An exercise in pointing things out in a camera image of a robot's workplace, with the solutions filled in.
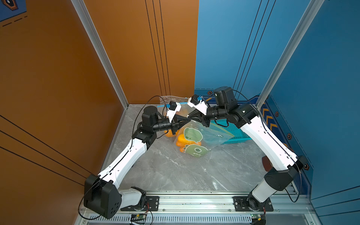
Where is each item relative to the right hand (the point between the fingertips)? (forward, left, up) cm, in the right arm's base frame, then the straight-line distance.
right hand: (191, 113), depth 66 cm
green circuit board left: (-37, +27, -37) cm, 59 cm away
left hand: (-1, +1, -3) cm, 3 cm away
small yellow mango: (-3, +5, -18) cm, 19 cm away
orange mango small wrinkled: (-5, +5, -21) cm, 22 cm away
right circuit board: (-36, -34, -40) cm, 64 cm away
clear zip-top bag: (+45, +20, -31) cm, 59 cm away
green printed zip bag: (-5, -2, -14) cm, 15 cm away
